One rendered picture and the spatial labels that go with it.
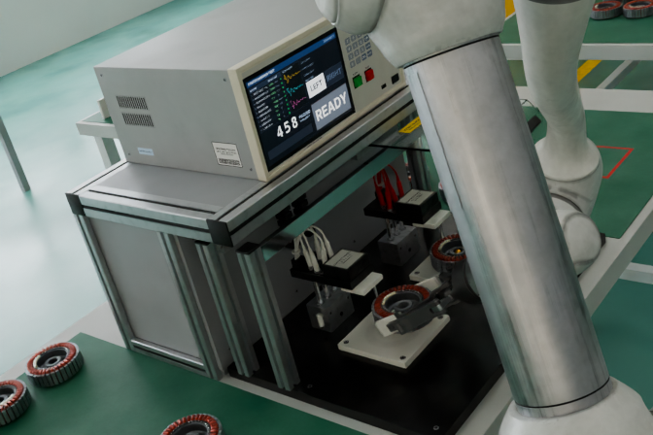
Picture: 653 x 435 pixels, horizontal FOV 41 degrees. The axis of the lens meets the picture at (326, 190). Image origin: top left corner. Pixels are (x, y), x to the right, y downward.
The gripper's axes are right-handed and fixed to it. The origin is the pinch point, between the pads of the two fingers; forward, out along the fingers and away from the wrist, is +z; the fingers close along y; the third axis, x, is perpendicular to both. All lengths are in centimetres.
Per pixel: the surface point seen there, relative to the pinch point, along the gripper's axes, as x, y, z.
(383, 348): 3.8, 5.1, 5.3
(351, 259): -12.1, -0.3, 4.8
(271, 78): -46.0, 1.0, -7.4
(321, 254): -15.3, -1.3, 12.5
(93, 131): -88, -71, 173
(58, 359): -27, 33, 60
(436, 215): -7.6, -25.0, 4.9
